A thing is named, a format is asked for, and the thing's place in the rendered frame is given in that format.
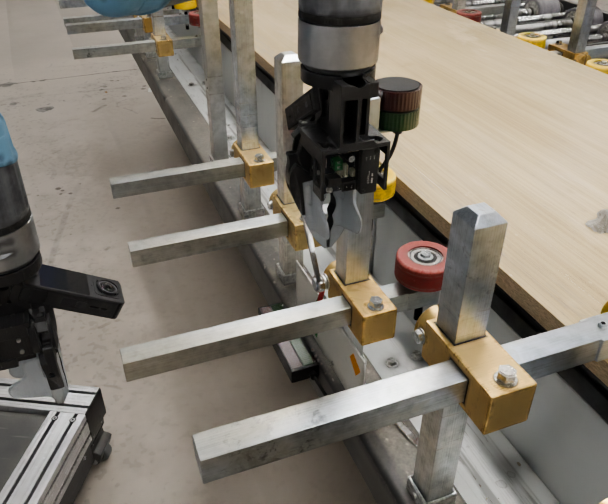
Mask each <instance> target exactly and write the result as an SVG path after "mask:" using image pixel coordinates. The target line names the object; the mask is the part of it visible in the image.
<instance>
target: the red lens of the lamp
mask: <svg viewBox="0 0 608 504"><path fill-rule="evenodd" d="M418 82H419V81H418ZM419 84H420V88H419V89H417V90H415V91H411V92H403V93H397V92H388V91H384V90H381V89H378V96H379V97H380V99H381V101H380V109H382V110H386V111H393V112H405V111H411V110H415V109H417V108H419V107H420V105H421V98H422V88H423V85H422V84H421V83H420V82H419Z"/></svg>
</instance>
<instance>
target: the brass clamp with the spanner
mask: <svg viewBox="0 0 608 504"><path fill-rule="evenodd" d="M324 273H325V274H326V275H327V276H328V279H329V282H330V288H329V290H328V298H333V297H337V296H342V295H343V297H344V298H345V300H346V301H347V302H348V304H349V305H350V307H351V324H350V325H348V327H349V328H350V330H351V331H352V333H353V334H354V336H355V337H356V339H357V340H358V341H359V343H360V344H361V346H364V345H368V344H371V343H375V342H379V341H382V340H386V339H390V338H393V337H394V336H395V327H396V317H397V308H396V307H395V305H394V304H393V303H392V302H391V301H390V299H389V298H388V297H387V296H386V294H385V293H384V292H383V291H382V289H381V288H380V287H379V286H378V285H377V283H376V282H375V281H374V280H373V278H372V277H371V276H370V275H369V274H368V279H367V280H363V281H359V282H355V283H350V284H346V285H345V283H344V282H343V281H342V279H341V278H340V277H339V275H338V274H337V273H336V260H335V261H333V262H332V263H330V264H329V265H328V266H327V267H326V269H325V271H324ZM371 296H379V297H380V298H382V299H383V305H384V308H383V309H382V310H381V311H372V310H370V309H369V308H368V303H369V300H370V298H371Z"/></svg>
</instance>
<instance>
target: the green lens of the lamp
mask: <svg viewBox="0 0 608 504"><path fill-rule="evenodd" d="M420 107H421V106H420ZM420 107H419V108H418V109H417V110H415V111H413V112H409V113H401V114H396V113H387V112H383V111H380V115H379V129H380V130H384V131H391V132H403V131H409V130H412V129H415V128H416V127H417V126H418V125H419V117H420Z"/></svg>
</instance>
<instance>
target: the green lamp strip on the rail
mask: <svg viewBox="0 0 608 504"><path fill-rule="evenodd" d="M271 307H272V309H273V311H274V312H275V311H279V310H283V307H282V306H281V303H280V304H276V305H272V306H271ZM290 342H291V344H292V345H293V347H294V349H295V351H296V353H297V355H298V356H299V358H300V360H301V362H302V364H303V365H304V366H307V365H311V364H314V361H312V360H313V359H312V357H311V356H310V354H309V352H308V350H307V349H306V347H305V345H304V343H303V342H302V340H301V338H297V339H293V340H290Z"/></svg>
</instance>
